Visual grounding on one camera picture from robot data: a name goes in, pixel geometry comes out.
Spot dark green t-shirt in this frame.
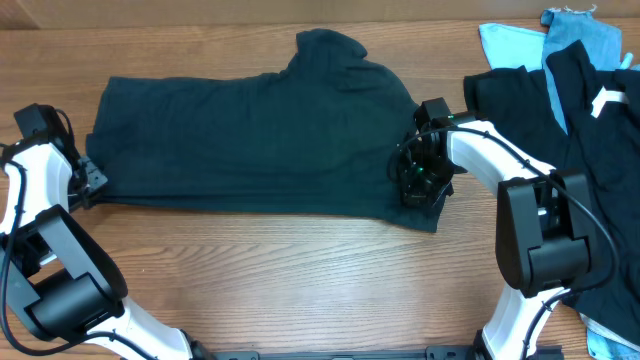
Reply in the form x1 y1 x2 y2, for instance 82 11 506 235
86 29 442 232

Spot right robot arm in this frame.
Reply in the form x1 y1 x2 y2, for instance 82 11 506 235
387 98 597 359

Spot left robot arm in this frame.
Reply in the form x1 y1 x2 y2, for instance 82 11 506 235
1 104 211 360

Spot light blue shirt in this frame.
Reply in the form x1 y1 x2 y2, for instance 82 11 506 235
479 23 546 71

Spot black t-shirt pile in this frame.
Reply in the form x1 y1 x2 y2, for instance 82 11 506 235
463 41 639 344

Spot blue denim garment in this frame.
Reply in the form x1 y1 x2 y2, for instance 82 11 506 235
540 6 633 133

